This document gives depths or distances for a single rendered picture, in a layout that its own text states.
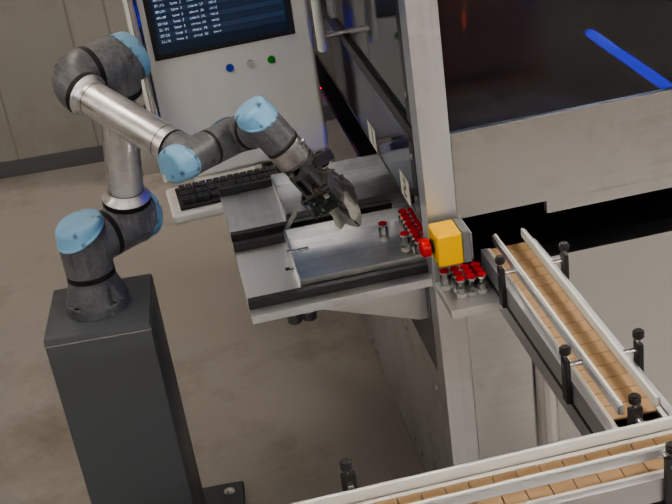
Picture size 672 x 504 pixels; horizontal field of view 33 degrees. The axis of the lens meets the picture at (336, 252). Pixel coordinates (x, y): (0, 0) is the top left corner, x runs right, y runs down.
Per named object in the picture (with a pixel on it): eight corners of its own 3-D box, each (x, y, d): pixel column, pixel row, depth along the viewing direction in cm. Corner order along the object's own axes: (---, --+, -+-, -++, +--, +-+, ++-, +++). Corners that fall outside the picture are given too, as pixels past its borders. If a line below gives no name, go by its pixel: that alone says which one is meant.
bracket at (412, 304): (425, 311, 267) (419, 262, 261) (428, 318, 264) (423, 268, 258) (281, 342, 263) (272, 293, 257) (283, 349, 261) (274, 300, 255)
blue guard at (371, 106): (287, 2, 420) (279, -48, 411) (424, 220, 249) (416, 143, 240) (285, 2, 420) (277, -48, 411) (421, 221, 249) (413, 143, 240)
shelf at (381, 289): (393, 161, 313) (392, 155, 313) (468, 278, 252) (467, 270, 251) (219, 196, 308) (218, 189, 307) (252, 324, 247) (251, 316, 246)
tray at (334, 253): (423, 215, 278) (422, 201, 276) (452, 262, 255) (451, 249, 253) (285, 242, 274) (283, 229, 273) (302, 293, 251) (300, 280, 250)
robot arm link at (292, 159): (269, 145, 235) (301, 124, 231) (283, 160, 237) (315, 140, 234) (266, 165, 229) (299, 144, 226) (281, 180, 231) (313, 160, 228)
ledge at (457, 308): (497, 277, 251) (496, 269, 250) (517, 305, 239) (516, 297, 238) (435, 290, 249) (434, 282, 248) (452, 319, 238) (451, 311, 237)
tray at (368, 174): (396, 161, 308) (395, 149, 307) (421, 200, 285) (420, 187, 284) (272, 186, 304) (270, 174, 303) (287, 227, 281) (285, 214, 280)
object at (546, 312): (476, 287, 252) (470, 223, 244) (543, 272, 253) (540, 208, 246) (598, 477, 191) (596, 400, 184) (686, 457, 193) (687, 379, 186)
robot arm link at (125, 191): (90, 246, 281) (64, 40, 250) (137, 221, 290) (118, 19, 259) (122, 265, 275) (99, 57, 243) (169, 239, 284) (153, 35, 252)
